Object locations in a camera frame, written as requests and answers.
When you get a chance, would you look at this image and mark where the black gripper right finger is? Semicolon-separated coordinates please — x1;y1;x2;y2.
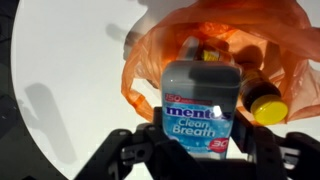
231;111;320;180

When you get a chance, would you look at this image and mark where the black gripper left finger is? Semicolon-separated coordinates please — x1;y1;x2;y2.
74;107;187;180

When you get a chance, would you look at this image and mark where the blue Mentos mint container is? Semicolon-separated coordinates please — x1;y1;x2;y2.
161;61;240;159

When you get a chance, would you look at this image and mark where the orange plastic bag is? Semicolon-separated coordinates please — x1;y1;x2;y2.
121;0;320;122

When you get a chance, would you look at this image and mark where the brown bottle with yellow cap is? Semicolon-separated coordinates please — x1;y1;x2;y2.
240;64;288;125

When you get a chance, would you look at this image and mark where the white orange-labelled pill bottle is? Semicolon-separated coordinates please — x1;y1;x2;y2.
177;36;235;64

